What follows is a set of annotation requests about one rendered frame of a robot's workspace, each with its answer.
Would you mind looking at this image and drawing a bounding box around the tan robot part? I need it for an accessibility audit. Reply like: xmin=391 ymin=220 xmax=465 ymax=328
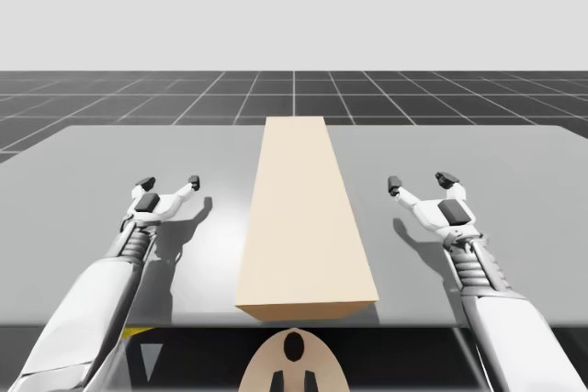
xmin=238 ymin=326 xmax=352 ymax=392

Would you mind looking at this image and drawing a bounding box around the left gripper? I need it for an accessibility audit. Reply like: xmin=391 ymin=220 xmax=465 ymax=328
xmin=124 ymin=174 xmax=202 ymax=229

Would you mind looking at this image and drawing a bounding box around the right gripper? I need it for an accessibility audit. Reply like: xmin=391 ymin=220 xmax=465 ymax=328
xmin=387 ymin=171 xmax=480 ymax=240

